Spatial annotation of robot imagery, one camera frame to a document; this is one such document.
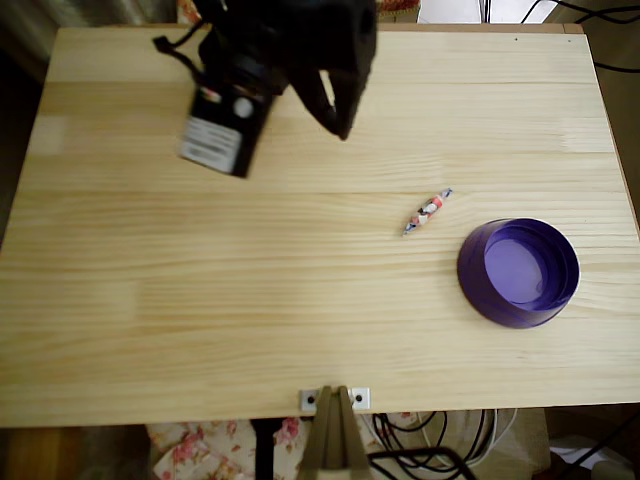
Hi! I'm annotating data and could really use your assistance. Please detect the candy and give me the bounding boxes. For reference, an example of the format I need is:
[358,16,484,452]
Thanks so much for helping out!
[401,187,454,238]

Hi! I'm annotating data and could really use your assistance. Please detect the purple bowl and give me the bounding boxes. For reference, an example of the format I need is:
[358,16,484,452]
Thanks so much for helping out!
[456,217,581,330]

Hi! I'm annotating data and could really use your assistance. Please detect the white sheet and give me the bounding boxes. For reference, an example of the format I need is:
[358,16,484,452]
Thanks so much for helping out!
[417,0,561,25]

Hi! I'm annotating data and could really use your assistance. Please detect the black pole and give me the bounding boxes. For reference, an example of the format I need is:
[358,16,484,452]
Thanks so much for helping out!
[249,418,284,480]

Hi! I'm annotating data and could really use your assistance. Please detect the black gripper motor cable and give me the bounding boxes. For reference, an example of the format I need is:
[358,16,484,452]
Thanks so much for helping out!
[152,19,216,96]

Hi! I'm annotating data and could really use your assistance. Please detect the metal mounting bracket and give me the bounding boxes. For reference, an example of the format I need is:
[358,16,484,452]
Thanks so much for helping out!
[298,386,372,412]

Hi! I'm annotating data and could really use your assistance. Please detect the metal table clamp bracket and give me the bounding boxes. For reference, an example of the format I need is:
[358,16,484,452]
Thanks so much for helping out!
[298,384,374,474]

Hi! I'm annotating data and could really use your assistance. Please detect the white cable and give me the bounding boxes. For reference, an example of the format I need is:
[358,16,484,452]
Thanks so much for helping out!
[422,408,519,464]

